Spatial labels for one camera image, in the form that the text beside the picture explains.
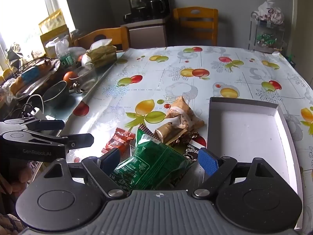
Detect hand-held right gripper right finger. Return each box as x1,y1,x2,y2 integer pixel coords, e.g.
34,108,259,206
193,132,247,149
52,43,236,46
192,147,271,200

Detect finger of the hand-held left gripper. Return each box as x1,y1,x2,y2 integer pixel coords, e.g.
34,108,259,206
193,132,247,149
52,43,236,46
0,130,94,150
4,118,65,131

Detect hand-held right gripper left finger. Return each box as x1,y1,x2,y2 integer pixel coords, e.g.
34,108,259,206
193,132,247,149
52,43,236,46
43,147,128,199

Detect black cartoon tube packet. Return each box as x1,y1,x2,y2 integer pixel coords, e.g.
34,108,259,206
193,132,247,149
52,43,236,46
182,143,200,162

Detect orange-red snack packet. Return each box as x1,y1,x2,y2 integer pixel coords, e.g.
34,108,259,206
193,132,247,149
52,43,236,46
101,127,136,156

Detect green snack bag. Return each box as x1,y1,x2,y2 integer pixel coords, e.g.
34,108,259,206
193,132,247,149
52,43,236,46
114,124,194,192

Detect white cardboard box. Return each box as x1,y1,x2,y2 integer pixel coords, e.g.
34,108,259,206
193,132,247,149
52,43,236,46
207,97,306,235

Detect gold-brown snack packet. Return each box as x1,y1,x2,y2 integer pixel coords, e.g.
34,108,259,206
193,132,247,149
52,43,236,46
154,121,186,145

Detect tan peanut snack bag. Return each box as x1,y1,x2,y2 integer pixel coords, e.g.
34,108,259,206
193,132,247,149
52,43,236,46
166,96,205,130

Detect person's left hand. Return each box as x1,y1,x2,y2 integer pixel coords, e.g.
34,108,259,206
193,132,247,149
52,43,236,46
0,168,32,195

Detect white power strip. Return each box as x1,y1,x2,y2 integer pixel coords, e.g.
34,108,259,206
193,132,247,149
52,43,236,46
24,107,41,118

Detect dark gold candy wrapper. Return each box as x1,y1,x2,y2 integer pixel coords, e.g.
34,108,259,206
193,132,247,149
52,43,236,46
175,132,200,145

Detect metal keyring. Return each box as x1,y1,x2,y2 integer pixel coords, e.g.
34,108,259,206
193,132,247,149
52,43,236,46
72,82,84,95

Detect orange fruit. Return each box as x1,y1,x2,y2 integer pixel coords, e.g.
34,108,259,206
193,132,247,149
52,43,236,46
63,71,78,84

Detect bagged bread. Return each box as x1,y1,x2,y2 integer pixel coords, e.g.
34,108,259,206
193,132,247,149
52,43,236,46
8,61,60,98

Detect glass cup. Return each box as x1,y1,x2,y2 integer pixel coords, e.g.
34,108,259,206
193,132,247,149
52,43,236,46
73,64,98,92

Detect plastic water bottle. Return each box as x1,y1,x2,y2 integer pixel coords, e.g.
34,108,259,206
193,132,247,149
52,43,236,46
55,40,75,68

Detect patterned clothing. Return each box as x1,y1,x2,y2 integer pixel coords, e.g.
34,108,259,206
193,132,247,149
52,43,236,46
0,212,22,235

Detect tan cardboard box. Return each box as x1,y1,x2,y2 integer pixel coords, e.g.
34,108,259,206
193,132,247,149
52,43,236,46
40,24,71,57

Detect olive tissue pack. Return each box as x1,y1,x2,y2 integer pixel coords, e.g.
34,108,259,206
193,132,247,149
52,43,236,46
85,39,118,68

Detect fruit-print tablecloth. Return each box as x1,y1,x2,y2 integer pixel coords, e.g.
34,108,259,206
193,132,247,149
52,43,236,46
32,45,313,235

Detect yellow paper bag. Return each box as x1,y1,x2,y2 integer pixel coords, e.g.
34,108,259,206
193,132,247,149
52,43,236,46
39,8,66,33

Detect wooden chair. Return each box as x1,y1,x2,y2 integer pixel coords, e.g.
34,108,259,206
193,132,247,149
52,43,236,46
73,26,130,52
173,7,219,46

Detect grey cabinet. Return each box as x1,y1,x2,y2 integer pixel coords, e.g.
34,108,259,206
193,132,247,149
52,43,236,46
121,17,172,51

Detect green wrapped candies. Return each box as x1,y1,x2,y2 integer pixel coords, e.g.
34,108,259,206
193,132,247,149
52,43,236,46
255,33,277,47

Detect metal shelf rack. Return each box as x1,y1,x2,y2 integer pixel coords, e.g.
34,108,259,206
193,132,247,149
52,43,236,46
248,12,288,54

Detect black coffee machine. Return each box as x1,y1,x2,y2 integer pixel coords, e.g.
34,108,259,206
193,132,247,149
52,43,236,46
123,0,170,24

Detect white plastic bag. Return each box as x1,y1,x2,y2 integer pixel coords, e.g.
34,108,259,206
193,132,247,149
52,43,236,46
253,0,285,25

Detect white cable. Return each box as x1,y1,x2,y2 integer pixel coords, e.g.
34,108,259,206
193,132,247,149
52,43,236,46
23,94,45,118

